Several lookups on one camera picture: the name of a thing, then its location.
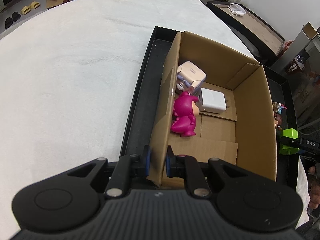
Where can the pale cube charger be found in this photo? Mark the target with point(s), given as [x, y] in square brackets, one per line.
[191, 72]

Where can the person's right hand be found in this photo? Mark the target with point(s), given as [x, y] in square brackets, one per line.
[315, 180]

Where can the green plastic block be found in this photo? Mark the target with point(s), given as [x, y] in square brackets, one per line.
[290, 133]

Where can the grey desk with black top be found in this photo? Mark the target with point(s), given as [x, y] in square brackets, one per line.
[300, 42]

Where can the white charger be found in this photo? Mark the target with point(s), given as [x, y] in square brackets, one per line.
[212, 100]

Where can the black tray with brown bottom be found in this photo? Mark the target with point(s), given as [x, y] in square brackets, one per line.
[255, 27]

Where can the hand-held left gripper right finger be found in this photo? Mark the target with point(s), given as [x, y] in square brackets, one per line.
[170, 163]

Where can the white face mask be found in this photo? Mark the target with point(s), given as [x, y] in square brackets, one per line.
[237, 9]

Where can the brown cardboard box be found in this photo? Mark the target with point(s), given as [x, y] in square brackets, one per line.
[252, 120]

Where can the black slipper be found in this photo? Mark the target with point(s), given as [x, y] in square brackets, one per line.
[8, 22]
[17, 16]

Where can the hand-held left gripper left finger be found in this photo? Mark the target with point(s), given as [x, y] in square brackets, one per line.
[147, 161]

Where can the magenta dinosaur figurine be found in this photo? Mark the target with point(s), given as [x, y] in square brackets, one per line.
[183, 120]

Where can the small colourful figurine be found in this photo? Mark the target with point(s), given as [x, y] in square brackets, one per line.
[278, 106]

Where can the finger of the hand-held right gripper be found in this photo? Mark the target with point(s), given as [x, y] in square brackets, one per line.
[287, 140]

